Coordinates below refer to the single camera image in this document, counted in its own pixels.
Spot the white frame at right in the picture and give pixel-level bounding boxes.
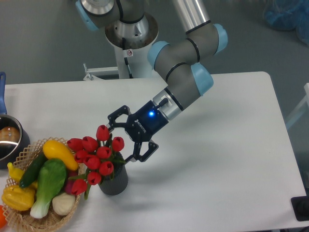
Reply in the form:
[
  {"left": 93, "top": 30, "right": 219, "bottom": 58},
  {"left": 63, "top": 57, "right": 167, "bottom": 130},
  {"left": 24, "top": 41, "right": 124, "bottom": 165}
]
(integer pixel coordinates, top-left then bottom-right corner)
[{"left": 285, "top": 83, "right": 309, "bottom": 130}]

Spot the blue handled saucepan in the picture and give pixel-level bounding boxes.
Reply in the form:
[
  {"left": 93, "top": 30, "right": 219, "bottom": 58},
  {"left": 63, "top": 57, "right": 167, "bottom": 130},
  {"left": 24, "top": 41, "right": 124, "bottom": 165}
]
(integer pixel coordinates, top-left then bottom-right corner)
[{"left": 0, "top": 72, "right": 30, "bottom": 170}]

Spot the orange fruit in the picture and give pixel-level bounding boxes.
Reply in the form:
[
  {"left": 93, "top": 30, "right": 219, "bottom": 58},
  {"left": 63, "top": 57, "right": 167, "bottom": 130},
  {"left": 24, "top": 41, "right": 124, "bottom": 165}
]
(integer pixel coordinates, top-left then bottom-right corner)
[{"left": 0, "top": 205, "right": 7, "bottom": 229}]

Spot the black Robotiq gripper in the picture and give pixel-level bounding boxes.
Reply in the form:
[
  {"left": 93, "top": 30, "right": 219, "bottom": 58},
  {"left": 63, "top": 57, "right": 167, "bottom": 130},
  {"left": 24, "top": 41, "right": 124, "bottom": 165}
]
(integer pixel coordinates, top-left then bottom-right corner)
[{"left": 107, "top": 100, "right": 169, "bottom": 162}]

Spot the green bok choy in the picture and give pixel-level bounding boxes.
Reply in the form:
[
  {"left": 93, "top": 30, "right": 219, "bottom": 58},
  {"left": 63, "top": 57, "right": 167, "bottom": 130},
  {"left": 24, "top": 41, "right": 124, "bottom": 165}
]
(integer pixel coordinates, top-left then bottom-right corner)
[{"left": 30, "top": 159, "right": 67, "bottom": 219}]

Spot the small yellow gourd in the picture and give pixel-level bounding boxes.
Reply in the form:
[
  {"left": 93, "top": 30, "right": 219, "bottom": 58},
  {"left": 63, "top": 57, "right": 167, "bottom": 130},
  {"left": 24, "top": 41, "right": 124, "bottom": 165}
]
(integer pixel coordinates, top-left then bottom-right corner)
[{"left": 7, "top": 162, "right": 38, "bottom": 189}]

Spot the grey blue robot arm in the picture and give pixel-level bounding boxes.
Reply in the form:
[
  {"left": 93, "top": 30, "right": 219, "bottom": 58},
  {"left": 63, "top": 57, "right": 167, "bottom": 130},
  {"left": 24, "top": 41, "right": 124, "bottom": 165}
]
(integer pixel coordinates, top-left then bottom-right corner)
[{"left": 75, "top": 0, "right": 228, "bottom": 162}]

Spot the white metal base frame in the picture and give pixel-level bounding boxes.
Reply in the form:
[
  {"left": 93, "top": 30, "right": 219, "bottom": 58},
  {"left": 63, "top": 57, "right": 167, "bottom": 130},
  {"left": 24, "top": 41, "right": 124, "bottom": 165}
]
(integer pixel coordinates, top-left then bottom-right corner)
[{"left": 83, "top": 63, "right": 119, "bottom": 81}]

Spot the dark grey ribbed vase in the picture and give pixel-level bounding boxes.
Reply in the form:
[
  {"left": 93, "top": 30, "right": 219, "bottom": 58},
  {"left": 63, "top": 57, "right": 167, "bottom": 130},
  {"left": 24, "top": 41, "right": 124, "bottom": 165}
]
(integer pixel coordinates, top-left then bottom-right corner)
[{"left": 99, "top": 162, "right": 128, "bottom": 196}]

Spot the red tulip bouquet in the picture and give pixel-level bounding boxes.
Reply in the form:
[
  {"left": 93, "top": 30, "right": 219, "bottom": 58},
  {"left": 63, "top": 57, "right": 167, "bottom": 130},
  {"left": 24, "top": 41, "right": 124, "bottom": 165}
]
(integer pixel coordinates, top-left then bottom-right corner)
[{"left": 67, "top": 125, "right": 125, "bottom": 199}]

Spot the yellow squash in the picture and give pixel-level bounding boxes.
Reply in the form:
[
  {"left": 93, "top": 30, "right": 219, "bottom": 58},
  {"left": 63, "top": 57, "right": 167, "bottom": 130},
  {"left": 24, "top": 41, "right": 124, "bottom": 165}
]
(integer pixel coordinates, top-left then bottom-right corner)
[{"left": 42, "top": 140, "right": 79, "bottom": 171}]

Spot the black device at table edge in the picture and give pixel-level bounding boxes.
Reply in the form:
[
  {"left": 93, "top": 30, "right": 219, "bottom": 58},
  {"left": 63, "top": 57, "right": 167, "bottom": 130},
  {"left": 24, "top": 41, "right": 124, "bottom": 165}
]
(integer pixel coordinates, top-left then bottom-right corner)
[{"left": 291, "top": 196, "right": 309, "bottom": 221}]

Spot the green cucumber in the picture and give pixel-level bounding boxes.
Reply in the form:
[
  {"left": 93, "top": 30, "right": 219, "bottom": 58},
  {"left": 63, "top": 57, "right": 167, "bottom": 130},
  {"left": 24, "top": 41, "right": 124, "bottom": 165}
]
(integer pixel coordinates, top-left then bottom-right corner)
[{"left": 19, "top": 152, "right": 47, "bottom": 188}]

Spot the white garlic bulb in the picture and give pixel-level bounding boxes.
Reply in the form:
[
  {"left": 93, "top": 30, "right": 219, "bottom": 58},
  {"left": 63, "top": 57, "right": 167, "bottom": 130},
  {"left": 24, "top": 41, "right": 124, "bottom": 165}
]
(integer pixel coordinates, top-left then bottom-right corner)
[{"left": 52, "top": 192, "right": 75, "bottom": 216}]

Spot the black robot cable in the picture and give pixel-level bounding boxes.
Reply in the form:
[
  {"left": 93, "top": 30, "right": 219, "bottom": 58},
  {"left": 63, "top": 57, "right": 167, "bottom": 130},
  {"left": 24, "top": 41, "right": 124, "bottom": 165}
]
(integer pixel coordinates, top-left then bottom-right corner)
[{"left": 121, "top": 37, "right": 134, "bottom": 79}]

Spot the yellow bell pepper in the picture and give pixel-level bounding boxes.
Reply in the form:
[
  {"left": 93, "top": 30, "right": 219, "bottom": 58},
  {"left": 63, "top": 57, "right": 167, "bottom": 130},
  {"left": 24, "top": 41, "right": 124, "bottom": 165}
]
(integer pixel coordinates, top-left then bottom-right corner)
[{"left": 1, "top": 185, "right": 35, "bottom": 211}]

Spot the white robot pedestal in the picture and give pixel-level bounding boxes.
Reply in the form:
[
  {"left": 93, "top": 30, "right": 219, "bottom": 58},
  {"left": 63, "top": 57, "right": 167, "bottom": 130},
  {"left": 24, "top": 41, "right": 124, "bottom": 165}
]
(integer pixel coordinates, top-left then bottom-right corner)
[{"left": 105, "top": 13, "right": 158, "bottom": 79}]

